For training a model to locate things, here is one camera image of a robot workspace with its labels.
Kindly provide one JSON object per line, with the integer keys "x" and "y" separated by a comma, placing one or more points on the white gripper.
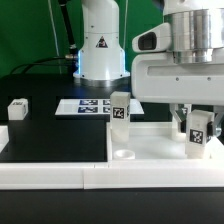
{"x": 156, "y": 78}

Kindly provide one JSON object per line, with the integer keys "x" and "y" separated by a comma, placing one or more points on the white marker base plate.
{"x": 96, "y": 107}

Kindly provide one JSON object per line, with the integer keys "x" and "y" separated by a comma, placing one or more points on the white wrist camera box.
{"x": 157, "y": 39}

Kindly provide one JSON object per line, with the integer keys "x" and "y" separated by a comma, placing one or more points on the white square table top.
{"x": 158, "y": 141}

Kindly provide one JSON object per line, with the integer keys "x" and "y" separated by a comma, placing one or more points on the white U-shaped obstacle fence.
{"x": 113, "y": 174}

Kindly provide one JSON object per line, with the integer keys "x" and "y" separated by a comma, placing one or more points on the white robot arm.
{"x": 176, "y": 52}

